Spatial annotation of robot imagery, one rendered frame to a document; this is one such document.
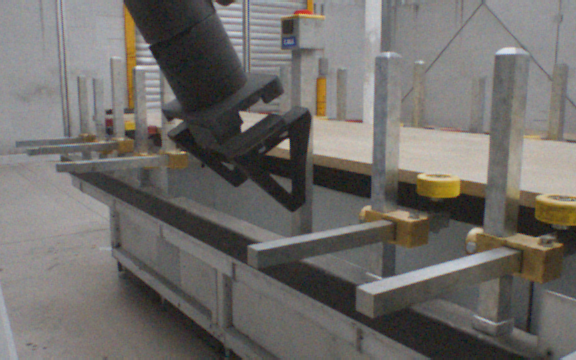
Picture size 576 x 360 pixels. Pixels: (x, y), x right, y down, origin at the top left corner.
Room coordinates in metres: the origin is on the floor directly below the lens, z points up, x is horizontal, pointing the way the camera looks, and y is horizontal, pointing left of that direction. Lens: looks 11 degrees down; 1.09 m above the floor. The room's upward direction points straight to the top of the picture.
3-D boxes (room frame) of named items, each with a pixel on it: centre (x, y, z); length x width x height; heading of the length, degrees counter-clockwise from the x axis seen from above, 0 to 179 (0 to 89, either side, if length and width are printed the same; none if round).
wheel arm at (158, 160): (1.78, 0.44, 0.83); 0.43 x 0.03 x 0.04; 125
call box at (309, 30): (1.26, -0.04, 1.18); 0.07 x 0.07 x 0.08; 35
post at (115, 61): (2.28, 0.67, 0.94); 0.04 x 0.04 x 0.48; 35
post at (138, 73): (2.07, 0.53, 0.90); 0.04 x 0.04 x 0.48; 35
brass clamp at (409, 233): (1.02, -0.20, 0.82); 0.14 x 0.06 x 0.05; 35
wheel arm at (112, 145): (2.19, 0.73, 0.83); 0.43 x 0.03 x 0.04; 125
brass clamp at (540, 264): (0.82, -0.34, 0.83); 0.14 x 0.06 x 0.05; 35
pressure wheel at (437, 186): (1.07, -0.29, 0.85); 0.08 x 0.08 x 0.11
